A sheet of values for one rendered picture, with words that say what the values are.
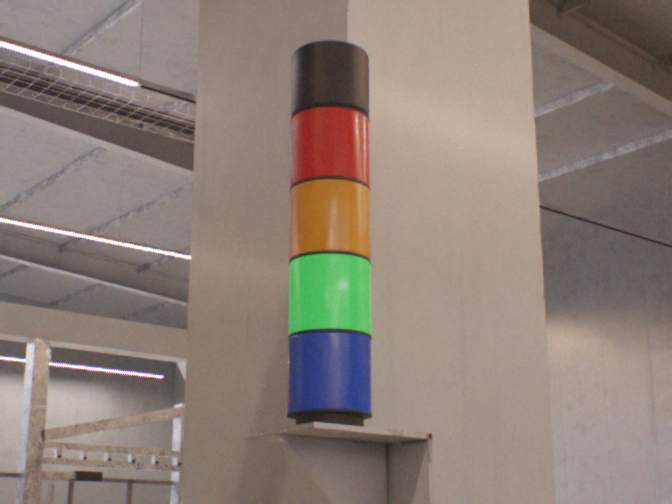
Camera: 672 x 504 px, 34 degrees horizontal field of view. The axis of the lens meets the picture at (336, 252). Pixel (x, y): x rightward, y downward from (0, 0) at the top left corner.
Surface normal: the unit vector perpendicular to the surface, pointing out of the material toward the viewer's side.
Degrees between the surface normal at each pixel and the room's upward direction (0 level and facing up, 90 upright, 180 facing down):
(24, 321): 90
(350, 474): 90
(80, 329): 90
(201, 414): 90
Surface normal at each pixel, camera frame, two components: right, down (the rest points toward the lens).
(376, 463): 0.63, -0.21
